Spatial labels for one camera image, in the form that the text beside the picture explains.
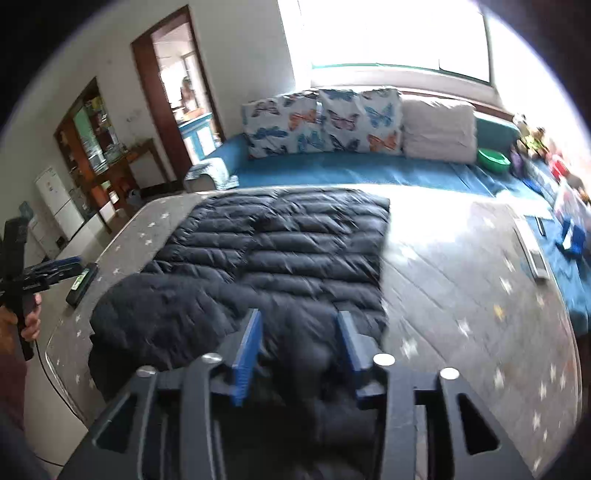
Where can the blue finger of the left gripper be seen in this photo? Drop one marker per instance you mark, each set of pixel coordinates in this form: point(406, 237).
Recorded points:
point(71, 266)

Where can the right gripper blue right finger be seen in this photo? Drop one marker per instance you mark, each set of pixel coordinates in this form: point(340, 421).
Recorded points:
point(464, 439)

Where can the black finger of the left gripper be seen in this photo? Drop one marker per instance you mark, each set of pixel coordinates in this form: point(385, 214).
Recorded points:
point(56, 275)

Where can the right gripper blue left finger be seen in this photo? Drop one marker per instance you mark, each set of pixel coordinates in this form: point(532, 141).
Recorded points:
point(133, 431)

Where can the black quilted down jacket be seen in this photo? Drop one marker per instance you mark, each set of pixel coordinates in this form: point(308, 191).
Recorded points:
point(298, 257)

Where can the person left hand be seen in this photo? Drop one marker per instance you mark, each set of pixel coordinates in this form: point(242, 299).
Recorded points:
point(32, 322)

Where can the white refrigerator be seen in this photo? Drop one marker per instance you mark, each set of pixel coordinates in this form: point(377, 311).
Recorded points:
point(59, 202)

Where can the dark wooden cabinet desk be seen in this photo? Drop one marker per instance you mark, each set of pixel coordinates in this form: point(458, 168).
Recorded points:
point(98, 163)

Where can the grey star quilted mattress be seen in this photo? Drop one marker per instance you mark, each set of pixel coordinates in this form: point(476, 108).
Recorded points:
point(458, 292)

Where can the patterned blue folded blanket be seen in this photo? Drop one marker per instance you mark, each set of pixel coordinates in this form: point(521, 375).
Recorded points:
point(208, 177)

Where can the blue painted cabinet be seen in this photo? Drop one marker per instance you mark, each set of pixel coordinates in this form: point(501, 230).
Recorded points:
point(196, 133)

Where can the blue sofa bench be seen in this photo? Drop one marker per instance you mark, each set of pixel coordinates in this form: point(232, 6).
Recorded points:
point(232, 168)

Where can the grey remote control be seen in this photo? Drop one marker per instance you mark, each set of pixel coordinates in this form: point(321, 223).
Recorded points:
point(532, 250)

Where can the blue white small box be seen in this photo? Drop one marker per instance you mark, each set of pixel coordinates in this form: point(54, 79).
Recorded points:
point(572, 240)

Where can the left butterfly pillow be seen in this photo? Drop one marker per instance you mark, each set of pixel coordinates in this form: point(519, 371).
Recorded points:
point(281, 125)

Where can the butterfly pillow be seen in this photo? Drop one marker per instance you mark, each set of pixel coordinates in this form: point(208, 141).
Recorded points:
point(281, 125)
point(362, 122)

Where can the green plastic bowl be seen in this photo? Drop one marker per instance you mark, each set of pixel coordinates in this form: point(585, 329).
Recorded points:
point(493, 161)

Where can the red toy box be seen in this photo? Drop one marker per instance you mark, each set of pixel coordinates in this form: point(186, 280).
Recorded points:
point(557, 166)

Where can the plain beige pillow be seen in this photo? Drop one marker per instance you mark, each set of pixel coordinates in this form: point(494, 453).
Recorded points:
point(439, 129)

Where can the right butterfly pillow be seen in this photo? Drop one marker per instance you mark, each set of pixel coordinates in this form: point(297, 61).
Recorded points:
point(362, 122)

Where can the black white plush toy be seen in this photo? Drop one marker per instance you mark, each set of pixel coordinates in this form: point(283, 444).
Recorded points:
point(521, 123)

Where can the green framed window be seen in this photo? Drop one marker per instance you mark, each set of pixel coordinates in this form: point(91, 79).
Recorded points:
point(445, 37)

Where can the brown wooden door frame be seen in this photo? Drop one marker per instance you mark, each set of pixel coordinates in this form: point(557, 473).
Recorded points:
point(146, 64)

